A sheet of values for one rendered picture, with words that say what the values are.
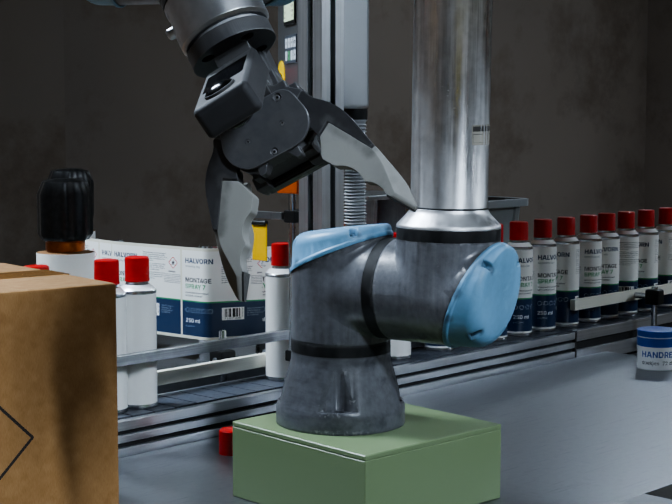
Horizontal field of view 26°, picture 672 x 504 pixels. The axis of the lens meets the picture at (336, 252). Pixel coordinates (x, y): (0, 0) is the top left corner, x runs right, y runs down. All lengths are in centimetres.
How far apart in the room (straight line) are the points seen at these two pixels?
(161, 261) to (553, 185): 481
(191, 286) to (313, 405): 73
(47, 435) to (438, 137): 53
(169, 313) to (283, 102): 130
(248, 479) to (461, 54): 55
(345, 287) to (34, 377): 42
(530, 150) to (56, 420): 566
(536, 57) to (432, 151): 538
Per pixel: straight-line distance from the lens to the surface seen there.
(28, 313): 134
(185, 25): 115
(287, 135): 111
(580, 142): 722
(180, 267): 235
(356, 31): 203
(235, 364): 217
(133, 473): 186
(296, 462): 164
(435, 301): 157
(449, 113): 157
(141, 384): 199
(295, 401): 166
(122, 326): 195
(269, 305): 217
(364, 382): 165
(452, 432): 167
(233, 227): 111
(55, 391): 137
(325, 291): 163
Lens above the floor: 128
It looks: 5 degrees down
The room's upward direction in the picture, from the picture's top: straight up
